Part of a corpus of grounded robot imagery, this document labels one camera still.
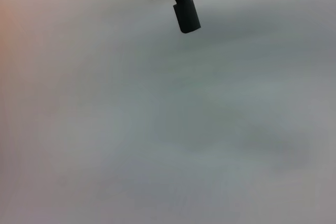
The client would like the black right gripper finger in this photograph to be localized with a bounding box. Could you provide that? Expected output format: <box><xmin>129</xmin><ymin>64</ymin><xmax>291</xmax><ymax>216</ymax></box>
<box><xmin>143</xmin><ymin>0</ymin><xmax>202</xmax><ymax>34</ymax></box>

